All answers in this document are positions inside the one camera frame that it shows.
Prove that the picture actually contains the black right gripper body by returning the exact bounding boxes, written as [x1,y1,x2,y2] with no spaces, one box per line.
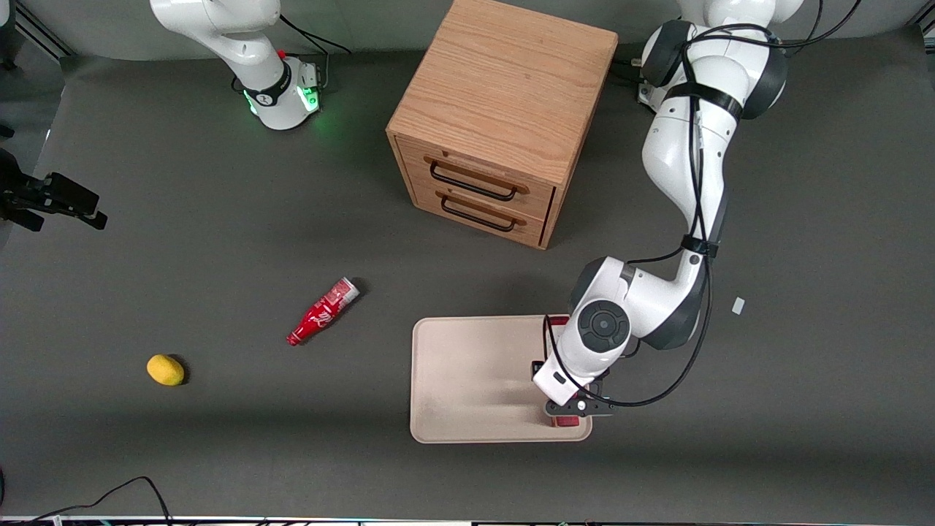
[0,149,101,218]

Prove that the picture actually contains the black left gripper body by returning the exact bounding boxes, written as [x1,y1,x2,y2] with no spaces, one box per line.
[530,359,611,403]

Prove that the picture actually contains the red cookie box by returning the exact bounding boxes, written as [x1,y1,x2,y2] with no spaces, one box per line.
[543,315,585,429]

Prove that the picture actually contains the beige rectangular tray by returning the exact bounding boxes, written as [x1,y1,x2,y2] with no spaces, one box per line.
[410,314,593,444]

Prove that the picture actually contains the yellow lemon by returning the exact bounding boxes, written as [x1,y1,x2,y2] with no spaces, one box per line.
[146,354,186,386]

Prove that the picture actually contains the wooden drawer with short front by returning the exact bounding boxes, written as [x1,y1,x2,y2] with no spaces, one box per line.
[398,137,557,220]

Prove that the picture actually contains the wooden drawer with tall front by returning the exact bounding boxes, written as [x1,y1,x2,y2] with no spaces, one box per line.
[411,178,550,246]

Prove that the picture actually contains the red plastic soda bottle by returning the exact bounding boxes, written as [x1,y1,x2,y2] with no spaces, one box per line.
[286,277,361,347]

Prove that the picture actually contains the wooden drawer cabinet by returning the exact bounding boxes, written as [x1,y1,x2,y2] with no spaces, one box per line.
[386,0,619,251]

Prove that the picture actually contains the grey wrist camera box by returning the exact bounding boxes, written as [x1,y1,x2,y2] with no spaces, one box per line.
[545,393,616,419]

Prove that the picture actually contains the black metal drawer handle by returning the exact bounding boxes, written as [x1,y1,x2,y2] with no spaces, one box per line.
[429,161,519,202]
[440,195,517,234]

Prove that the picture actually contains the aluminium frame profile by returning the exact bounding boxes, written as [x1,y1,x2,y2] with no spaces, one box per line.
[13,2,75,61]

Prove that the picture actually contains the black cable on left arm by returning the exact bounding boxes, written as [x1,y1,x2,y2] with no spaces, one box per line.
[542,0,863,408]

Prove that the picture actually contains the black cable at table edge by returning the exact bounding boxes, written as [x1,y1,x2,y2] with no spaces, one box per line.
[0,476,173,526]

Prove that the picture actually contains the black cable at right arm base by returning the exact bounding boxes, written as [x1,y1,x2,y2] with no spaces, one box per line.
[279,13,353,90]

